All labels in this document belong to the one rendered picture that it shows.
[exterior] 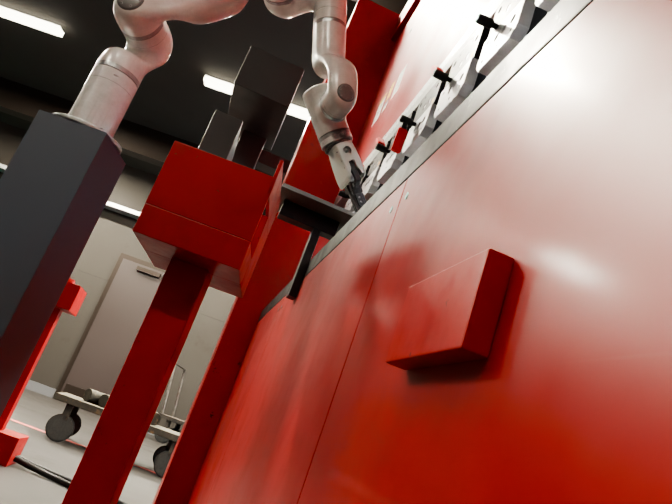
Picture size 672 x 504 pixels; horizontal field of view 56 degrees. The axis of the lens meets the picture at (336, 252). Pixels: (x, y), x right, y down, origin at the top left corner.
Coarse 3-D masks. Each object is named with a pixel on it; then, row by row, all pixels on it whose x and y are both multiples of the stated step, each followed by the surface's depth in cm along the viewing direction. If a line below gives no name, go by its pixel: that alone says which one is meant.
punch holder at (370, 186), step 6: (378, 156) 188; (384, 156) 181; (372, 162) 195; (378, 162) 184; (372, 168) 190; (378, 168) 180; (372, 174) 183; (366, 180) 190; (372, 180) 179; (366, 186) 185; (372, 186) 179; (378, 186) 179; (366, 192) 181; (372, 192) 179; (366, 198) 184
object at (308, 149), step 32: (352, 32) 269; (384, 32) 273; (384, 64) 269; (352, 128) 259; (320, 160) 252; (320, 192) 249; (288, 224) 243; (288, 256) 240; (256, 288) 235; (256, 320) 232; (224, 352) 227; (224, 384) 224; (192, 416) 219; (192, 448) 217; (192, 480) 215
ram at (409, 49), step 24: (432, 0) 212; (456, 0) 168; (480, 0) 139; (408, 24) 250; (432, 24) 191; (456, 24) 155; (408, 48) 222; (432, 48) 174; (384, 72) 264; (408, 72) 199; (408, 96) 181; (384, 120) 208; (360, 144) 244
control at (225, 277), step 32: (192, 160) 93; (224, 160) 94; (160, 192) 91; (192, 192) 92; (224, 192) 92; (256, 192) 93; (160, 224) 90; (192, 224) 91; (224, 224) 91; (256, 224) 92; (160, 256) 99; (192, 256) 92; (224, 256) 90; (256, 256) 106; (224, 288) 106
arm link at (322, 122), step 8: (312, 88) 160; (320, 88) 160; (304, 96) 162; (312, 96) 160; (320, 96) 159; (312, 104) 160; (320, 104) 158; (312, 112) 161; (320, 112) 158; (312, 120) 162; (320, 120) 159; (328, 120) 158; (336, 120) 159; (344, 120) 160; (320, 128) 160; (328, 128) 159; (336, 128) 158; (320, 136) 160
